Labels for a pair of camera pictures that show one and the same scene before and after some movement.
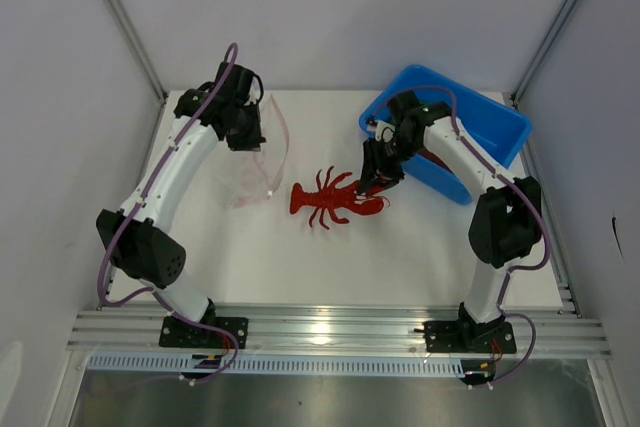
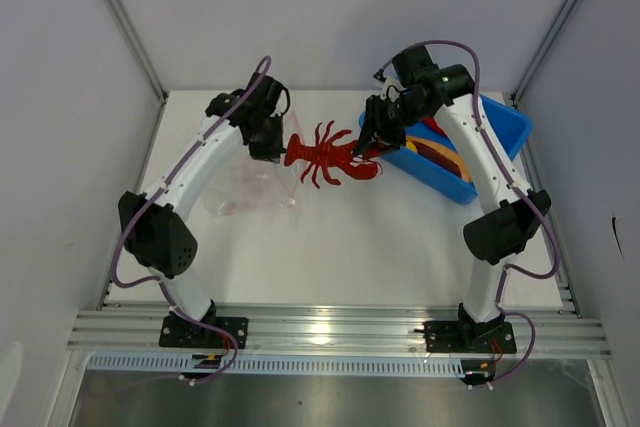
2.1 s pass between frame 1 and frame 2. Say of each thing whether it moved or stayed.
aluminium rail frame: stayed
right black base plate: stayed
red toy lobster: moved
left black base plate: stayed
